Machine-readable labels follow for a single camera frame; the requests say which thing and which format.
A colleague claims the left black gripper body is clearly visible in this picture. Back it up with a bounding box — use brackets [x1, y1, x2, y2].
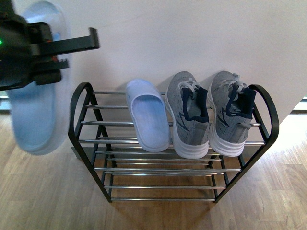
[0, 0, 100, 91]

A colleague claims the black metal shoe rack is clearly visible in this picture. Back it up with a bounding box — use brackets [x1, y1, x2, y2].
[68, 83, 279, 203]

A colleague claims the grey sneaker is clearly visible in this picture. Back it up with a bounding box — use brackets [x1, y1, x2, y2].
[165, 71, 210, 159]
[207, 71, 256, 157]

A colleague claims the light blue slipper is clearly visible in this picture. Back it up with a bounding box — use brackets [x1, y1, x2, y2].
[126, 79, 171, 152]
[8, 0, 72, 155]

